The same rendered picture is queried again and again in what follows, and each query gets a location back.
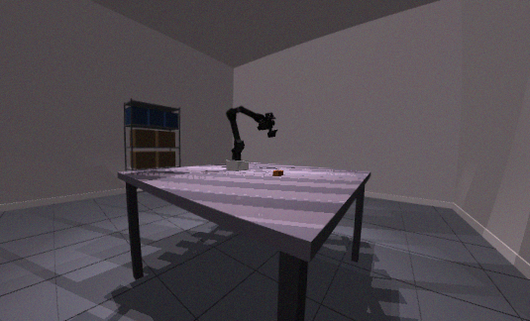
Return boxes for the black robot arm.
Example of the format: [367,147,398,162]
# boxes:
[226,106,268,161]

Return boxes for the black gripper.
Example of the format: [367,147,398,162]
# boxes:
[265,113,277,138]

